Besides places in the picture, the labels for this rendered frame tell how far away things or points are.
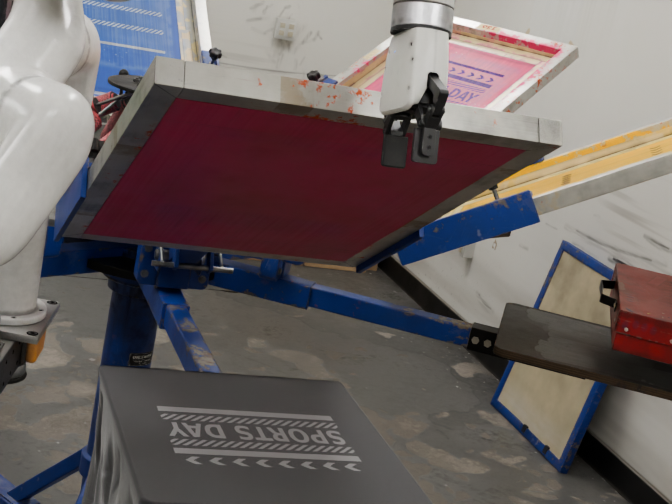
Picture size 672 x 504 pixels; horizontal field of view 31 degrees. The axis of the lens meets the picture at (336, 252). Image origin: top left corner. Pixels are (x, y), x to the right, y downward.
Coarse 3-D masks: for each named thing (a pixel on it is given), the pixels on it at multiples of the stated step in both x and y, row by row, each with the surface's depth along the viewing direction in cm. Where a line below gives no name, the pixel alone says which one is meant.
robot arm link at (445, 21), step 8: (400, 8) 143; (408, 8) 142; (416, 8) 142; (424, 8) 141; (432, 8) 142; (440, 8) 142; (448, 8) 143; (392, 16) 144; (400, 16) 143; (408, 16) 142; (416, 16) 142; (424, 16) 141; (432, 16) 142; (440, 16) 142; (448, 16) 143; (392, 24) 144; (400, 24) 143; (424, 24) 141; (432, 24) 142; (440, 24) 142; (448, 24) 143
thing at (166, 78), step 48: (144, 96) 153; (192, 96) 152; (240, 96) 152; (288, 96) 154; (336, 96) 157; (528, 144) 167; (96, 192) 192; (480, 192) 189; (144, 240) 221; (384, 240) 219
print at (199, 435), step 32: (192, 416) 192; (224, 416) 194; (256, 416) 197; (288, 416) 200; (320, 416) 202; (192, 448) 180; (224, 448) 183; (256, 448) 185; (288, 448) 187; (320, 448) 190; (352, 448) 192
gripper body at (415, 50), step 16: (400, 32) 144; (416, 32) 141; (432, 32) 141; (448, 32) 143; (400, 48) 143; (416, 48) 140; (432, 48) 140; (448, 48) 142; (400, 64) 143; (416, 64) 140; (432, 64) 140; (384, 80) 148; (400, 80) 142; (416, 80) 140; (384, 96) 147; (400, 96) 142; (416, 96) 140; (432, 96) 142; (384, 112) 146
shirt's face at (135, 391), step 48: (144, 384) 200; (192, 384) 205; (240, 384) 209; (288, 384) 214; (336, 384) 218; (144, 432) 182; (144, 480) 167; (192, 480) 170; (240, 480) 173; (288, 480) 176; (336, 480) 180; (384, 480) 183
